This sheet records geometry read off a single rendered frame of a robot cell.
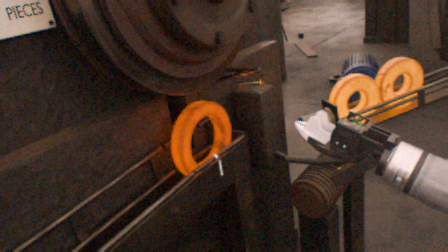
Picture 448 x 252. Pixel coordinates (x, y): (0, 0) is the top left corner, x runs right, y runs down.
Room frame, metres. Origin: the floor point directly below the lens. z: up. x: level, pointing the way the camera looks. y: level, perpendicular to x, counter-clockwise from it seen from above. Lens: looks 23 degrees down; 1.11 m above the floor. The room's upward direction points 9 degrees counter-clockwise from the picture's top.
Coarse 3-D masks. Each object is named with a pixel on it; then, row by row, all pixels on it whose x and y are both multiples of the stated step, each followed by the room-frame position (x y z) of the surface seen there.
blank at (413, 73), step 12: (396, 60) 1.00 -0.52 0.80; (408, 60) 1.00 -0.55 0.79; (384, 72) 0.99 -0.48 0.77; (396, 72) 0.99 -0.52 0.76; (408, 72) 1.00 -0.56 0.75; (420, 72) 1.01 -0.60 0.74; (384, 84) 0.98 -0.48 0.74; (408, 84) 1.01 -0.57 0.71; (420, 84) 1.01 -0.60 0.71; (384, 96) 0.98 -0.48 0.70; (408, 96) 1.00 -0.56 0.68; (396, 108) 0.99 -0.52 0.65
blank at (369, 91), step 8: (344, 80) 0.96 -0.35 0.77; (352, 80) 0.95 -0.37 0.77; (360, 80) 0.96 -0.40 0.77; (368, 80) 0.97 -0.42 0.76; (336, 88) 0.96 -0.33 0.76; (344, 88) 0.95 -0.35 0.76; (352, 88) 0.95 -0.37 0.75; (360, 88) 0.96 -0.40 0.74; (368, 88) 0.97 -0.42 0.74; (376, 88) 0.97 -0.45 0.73; (336, 96) 0.94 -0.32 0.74; (344, 96) 0.95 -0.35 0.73; (368, 96) 0.97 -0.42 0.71; (376, 96) 0.97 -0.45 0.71; (336, 104) 0.94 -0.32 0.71; (344, 104) 0.95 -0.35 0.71; (360, 104) 0.98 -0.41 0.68; (368, 104) 0.97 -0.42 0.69; (344, 112) 0.95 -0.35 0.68; (368, 112) 0.97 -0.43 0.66
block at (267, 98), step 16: (240, 96) 0.94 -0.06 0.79; (256, 96) 0.91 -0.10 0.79; (272, 96) 0.94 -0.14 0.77; (240, 112) 0.95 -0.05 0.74; (256, 112) 0.91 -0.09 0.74; (272, 112) 0.93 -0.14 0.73; (240, 128) 0.95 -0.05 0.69; (256, 128) 0.91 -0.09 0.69; (272, 128) 0.92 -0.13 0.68; (256, 144) 0.92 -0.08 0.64; (272, 144) 0.92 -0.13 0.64; (256, 160) 0.92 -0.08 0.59; (272, 160) 0.91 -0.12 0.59
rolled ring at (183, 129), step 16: (192, 112) 0.74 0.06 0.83; (208, 112) 0.78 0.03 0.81; (224, 112) 0.82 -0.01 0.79; (176, 128) 0.73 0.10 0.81; (192, 128) 0.73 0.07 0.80; (224, 128) 0.81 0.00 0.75; (176, 144) 0.71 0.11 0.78; (224, 144) 0.81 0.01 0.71; (176, 160) 0.71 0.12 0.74; (192, 160) 0.72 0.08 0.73
